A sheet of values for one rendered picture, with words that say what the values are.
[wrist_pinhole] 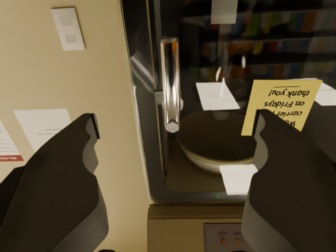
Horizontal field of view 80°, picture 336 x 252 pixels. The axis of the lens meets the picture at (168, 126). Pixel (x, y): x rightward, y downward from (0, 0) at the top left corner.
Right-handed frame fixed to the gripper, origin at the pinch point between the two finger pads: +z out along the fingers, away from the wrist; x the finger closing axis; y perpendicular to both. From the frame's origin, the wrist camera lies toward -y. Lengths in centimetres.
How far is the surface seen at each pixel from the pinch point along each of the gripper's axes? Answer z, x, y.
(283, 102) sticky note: 11.8, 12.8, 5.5
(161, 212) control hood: 11.4, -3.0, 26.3
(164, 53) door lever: 6.6, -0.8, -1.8
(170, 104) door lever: 6.6, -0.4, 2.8
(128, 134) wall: 56, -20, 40
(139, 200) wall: 56, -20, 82
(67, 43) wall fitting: 55, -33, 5
